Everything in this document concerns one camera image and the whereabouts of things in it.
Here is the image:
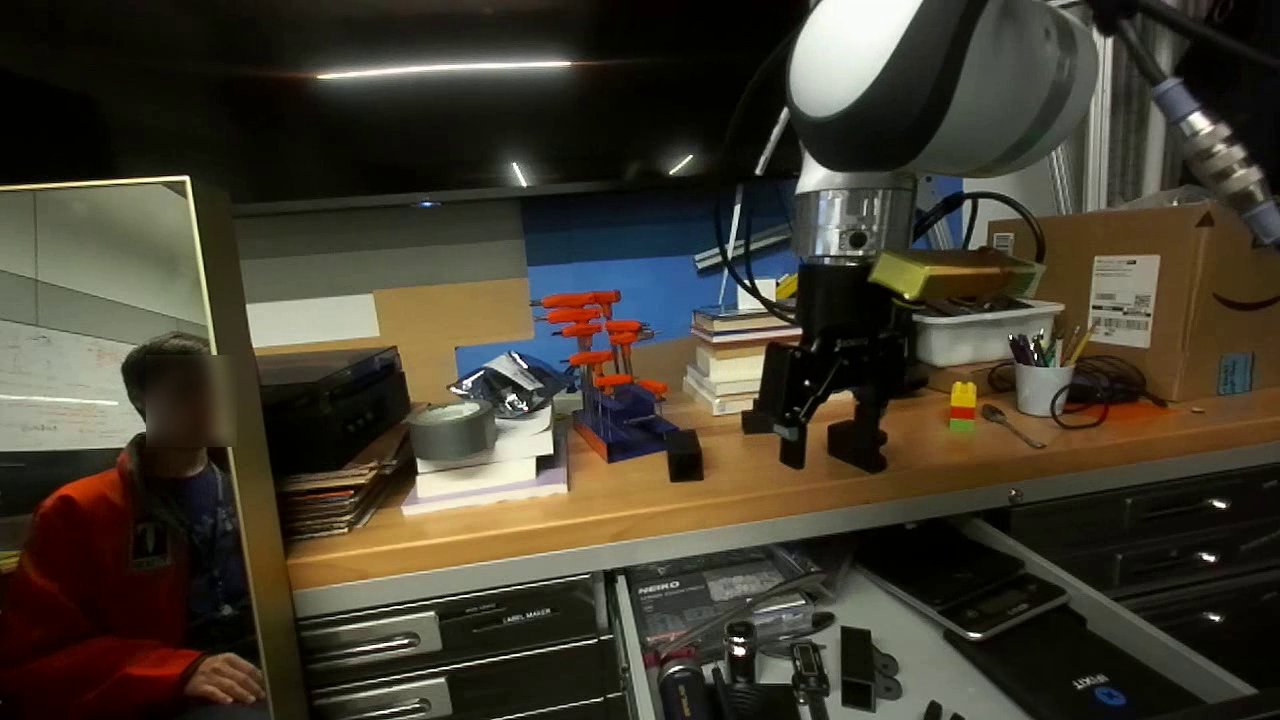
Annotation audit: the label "black cable loop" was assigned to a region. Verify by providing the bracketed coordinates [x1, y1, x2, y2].
[1047, 354, 1152, 438]

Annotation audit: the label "aluminium frame post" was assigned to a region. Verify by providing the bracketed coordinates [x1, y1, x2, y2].
[1081, 37, 1121, 215]

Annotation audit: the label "white cup with pens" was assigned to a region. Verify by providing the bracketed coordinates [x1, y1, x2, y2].
[1008, 323, 1088, 420]

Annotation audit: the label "small metal wrench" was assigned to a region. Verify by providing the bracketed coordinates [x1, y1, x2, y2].
[981, 400, 1050, 455]

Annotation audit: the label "black iFixit case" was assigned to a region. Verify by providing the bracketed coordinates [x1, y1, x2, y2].
[950, 605, 1212, 720]

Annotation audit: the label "grey duct tape roll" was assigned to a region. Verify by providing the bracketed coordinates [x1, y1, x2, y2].
[404, 396, 500, 465]

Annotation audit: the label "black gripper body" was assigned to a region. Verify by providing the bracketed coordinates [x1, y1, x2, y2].
[795, 257, 920, 400]

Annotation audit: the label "black digital scale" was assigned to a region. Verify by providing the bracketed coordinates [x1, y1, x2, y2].
[857, 521, 1074, 647]

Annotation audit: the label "clear plastic bags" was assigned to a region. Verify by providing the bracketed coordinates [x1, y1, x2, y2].
[624, 541, 839, 639]

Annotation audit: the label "yellow red green brick stack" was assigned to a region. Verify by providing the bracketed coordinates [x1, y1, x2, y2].
[940, 378, 988, 440]

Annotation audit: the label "cork pin board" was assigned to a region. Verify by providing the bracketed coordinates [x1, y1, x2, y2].
[373, 276, 539, 403]

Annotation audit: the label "grey metal drawer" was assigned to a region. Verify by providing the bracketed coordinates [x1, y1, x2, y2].
[603, 514, 1265, 720]

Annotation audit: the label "brown cardboard box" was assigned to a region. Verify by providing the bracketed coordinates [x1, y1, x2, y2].
[990, 195, 1280, 410]

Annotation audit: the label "small white box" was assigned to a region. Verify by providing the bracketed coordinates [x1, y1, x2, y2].
[728, 271, 800, 320]

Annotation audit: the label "shiny plastic packet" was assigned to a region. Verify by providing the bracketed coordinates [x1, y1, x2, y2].
[453, 348, 578, 425]

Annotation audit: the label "wooden upright board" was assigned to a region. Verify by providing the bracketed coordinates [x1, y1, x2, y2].
[190, 176, 311, 720]

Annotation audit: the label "white box stack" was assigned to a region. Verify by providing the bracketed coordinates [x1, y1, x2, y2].
[397, 396, 575, 521]

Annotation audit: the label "red hex key set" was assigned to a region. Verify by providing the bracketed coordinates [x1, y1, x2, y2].
[532, 287, 679, 470]

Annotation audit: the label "person in red jacket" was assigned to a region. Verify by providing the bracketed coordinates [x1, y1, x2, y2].
[0, 334, 273, 720]

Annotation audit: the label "black parts tray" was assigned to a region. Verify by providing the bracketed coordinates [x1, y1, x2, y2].
[654, 618, 836, 720]

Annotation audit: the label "black drawer cabinet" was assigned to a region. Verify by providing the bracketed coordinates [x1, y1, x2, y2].
[990, 455, 1280, 696]
[292, 574, 632, 720]

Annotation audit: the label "stack of magazines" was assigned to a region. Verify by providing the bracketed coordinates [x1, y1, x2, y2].
[276, 425, 421, 543]

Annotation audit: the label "grey cable with connector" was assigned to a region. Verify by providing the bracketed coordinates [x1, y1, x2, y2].
[1088, 0, 1280, 251]

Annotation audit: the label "long ceiling strip light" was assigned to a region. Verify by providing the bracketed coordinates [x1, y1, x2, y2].
[311, 51, 578, 88]

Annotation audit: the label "stack of books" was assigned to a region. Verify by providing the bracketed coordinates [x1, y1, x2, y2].
[679, 308, 808, 420]

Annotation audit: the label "white plastic bin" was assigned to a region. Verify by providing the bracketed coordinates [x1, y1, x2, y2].
[911, 298, 1071, 372]

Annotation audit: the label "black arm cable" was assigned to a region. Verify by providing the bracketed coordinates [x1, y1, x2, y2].
[718, 33, 1055, 334]

